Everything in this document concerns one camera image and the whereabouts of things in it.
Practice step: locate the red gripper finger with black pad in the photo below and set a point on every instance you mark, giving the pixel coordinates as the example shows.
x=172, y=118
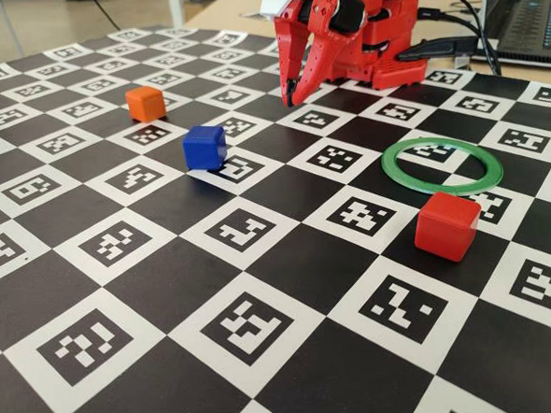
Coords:
x=292, y=60

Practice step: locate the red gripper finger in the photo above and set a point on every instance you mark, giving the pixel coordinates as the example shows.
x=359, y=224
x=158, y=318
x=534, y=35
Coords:
x=326, y=49

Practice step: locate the blue cube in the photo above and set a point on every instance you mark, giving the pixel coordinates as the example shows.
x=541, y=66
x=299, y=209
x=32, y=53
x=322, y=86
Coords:
x=204, y=147

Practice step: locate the orange cube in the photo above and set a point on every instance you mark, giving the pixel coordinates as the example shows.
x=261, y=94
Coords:
x=145, y=104

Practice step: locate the red cube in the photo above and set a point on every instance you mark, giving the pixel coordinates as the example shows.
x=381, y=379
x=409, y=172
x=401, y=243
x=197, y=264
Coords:
x=445, y=229

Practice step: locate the red robot base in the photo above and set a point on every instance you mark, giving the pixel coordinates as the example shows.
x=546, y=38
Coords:
x=392, y=49

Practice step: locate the small printed marker sheet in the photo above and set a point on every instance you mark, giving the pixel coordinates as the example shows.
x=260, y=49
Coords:
x=257, y=16

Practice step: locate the dark laptop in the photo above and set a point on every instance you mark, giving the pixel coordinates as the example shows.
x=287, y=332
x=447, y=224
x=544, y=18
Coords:
x=526, y=27

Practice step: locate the black white marker checkerboard mat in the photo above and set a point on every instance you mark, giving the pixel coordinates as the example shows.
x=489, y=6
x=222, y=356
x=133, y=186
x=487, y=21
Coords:
x=279, y=272

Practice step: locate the grey metal leg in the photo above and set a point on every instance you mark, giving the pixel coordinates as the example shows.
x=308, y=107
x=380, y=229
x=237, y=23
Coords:
x=12, y=26

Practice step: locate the white post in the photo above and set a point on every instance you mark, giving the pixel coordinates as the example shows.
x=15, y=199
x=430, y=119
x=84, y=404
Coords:
x=176, y=6

